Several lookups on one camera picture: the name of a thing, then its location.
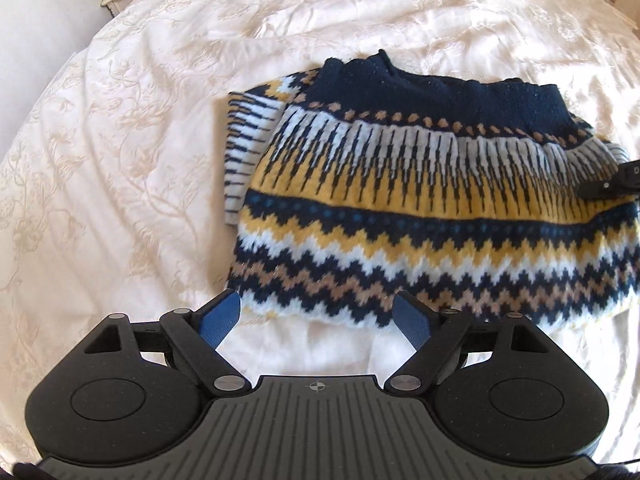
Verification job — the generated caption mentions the white floral bedspread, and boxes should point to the white floral bedspread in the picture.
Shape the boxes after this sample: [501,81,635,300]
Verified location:
[0,0,640,461]

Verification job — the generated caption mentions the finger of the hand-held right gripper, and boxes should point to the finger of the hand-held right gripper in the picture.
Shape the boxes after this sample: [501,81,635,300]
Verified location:
[616,159,640,192]
[579,178,625,199]

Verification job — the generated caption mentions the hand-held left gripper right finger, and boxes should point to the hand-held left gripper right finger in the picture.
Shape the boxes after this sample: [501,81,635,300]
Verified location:
[385,289,553,394]

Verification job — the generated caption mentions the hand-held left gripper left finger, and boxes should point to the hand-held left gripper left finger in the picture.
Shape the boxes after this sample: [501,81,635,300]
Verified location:
[80,288,253,395]

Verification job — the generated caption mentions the navy yellow patterned knit sweater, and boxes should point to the navy yellow patterned knit sweater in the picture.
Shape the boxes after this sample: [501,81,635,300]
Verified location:
[222,48,640,335]

